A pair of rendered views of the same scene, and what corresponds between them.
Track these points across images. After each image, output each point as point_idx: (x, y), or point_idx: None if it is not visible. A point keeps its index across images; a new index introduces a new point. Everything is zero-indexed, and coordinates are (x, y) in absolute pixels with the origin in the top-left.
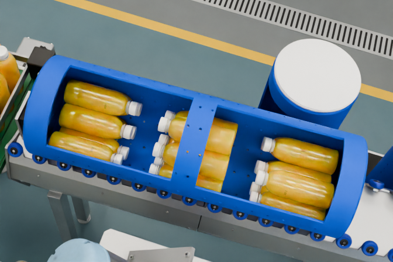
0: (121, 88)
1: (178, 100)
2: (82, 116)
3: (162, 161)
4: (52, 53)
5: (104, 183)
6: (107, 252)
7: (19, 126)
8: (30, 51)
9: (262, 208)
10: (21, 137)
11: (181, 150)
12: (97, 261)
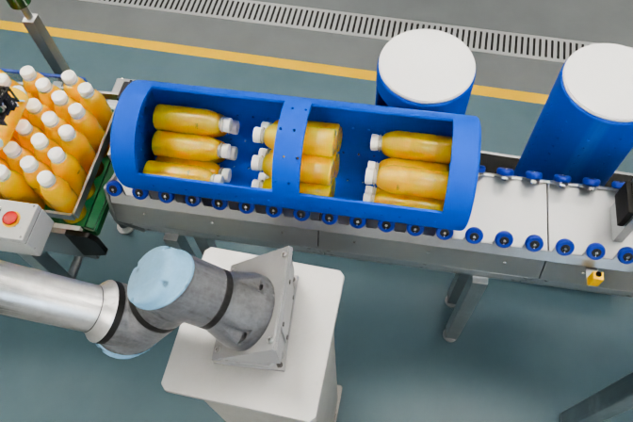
0: (215, 107)
1: (275, 111)
2: (174, 140)
3: (267, 176)
4: None
5: (212, 210)
6: (190, 256)
7: None
8: None
9: (374, 206)
10: None
11: (276, 155)
12: (178, 264)
